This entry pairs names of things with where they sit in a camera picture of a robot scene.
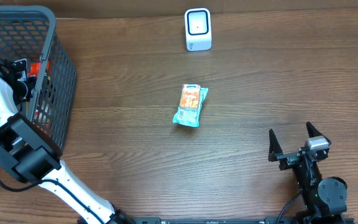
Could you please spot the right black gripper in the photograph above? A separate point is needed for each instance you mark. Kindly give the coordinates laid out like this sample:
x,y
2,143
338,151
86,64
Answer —
x,y
293,156

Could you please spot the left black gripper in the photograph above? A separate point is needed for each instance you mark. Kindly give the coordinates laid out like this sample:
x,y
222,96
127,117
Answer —
x,y
20,66

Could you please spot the orange pasta packet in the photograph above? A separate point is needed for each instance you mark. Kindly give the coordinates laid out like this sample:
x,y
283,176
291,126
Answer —
x,y
37,68

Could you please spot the teal snack packet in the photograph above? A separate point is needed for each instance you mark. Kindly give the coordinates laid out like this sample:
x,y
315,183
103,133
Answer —
x,y
188,117

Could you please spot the small orange sachet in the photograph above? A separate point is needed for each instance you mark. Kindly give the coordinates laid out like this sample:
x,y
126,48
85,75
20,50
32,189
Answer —
x,y
190,96

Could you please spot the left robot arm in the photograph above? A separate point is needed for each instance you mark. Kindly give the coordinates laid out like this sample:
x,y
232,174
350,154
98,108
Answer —
x,y
29,158

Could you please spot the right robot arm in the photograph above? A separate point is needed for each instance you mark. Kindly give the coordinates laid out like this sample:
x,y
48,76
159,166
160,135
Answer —
x,y
324,199

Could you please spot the white barcode scanner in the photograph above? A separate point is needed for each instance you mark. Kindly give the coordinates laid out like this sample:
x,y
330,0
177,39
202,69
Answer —
x,y
198,31

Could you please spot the grey plastic shopping basket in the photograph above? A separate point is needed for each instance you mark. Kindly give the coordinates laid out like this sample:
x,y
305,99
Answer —
x,y
29,32

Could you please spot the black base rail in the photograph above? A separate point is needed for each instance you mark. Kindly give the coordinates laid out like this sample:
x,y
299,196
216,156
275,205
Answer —
x,y
266,220

